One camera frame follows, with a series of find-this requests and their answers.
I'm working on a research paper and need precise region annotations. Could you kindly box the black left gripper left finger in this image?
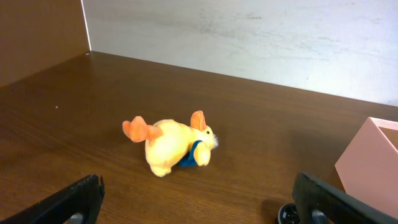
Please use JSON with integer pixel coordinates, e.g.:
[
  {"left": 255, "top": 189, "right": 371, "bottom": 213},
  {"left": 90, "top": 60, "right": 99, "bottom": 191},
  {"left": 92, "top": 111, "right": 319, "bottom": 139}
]
[{"left": 1, "top": 174, "right": 105, "bottom": 224}]

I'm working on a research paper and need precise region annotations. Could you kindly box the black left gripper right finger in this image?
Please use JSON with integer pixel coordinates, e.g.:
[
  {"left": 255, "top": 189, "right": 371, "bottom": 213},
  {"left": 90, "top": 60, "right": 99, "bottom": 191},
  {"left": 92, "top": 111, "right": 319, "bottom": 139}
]
[{"left": 292, "top": 172, "right": 397, "bottom": 224}]

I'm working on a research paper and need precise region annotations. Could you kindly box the small black round wheel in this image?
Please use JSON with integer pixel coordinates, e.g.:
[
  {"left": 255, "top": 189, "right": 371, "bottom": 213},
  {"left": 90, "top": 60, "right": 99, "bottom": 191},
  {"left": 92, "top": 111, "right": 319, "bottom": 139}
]
[{"left": 275, "top": 203, "right": 301, "bottom": 224}]

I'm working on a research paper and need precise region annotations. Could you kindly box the yellow plush bunny toy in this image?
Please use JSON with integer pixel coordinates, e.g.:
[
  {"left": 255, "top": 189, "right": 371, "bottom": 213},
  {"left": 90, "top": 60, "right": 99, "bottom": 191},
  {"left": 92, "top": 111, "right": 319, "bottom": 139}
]
[{"left": 122, "top": 110, "right": 218, "bottom": 177}]

